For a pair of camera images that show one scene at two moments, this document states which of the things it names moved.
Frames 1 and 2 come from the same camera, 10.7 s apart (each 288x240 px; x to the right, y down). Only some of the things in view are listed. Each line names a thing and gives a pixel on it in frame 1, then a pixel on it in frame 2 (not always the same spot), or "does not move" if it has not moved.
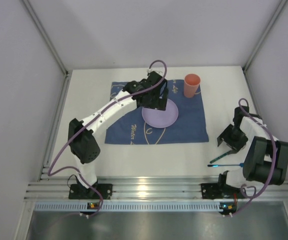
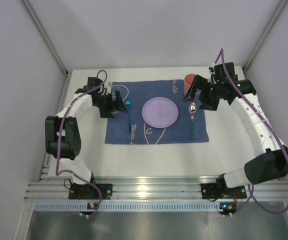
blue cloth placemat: x=190 y=126 does not move
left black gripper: x=155 y=100 -> x=110 y=105
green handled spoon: x=220 y=156 -> x=192 y=109
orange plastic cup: x=191 y=83 does not move
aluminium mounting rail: x=57 y=187 does not move
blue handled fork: x=242 y=165 -> x=128 y=104
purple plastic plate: x=161 y=119 does not move
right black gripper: x=230 y=141 -> x=204 y=92
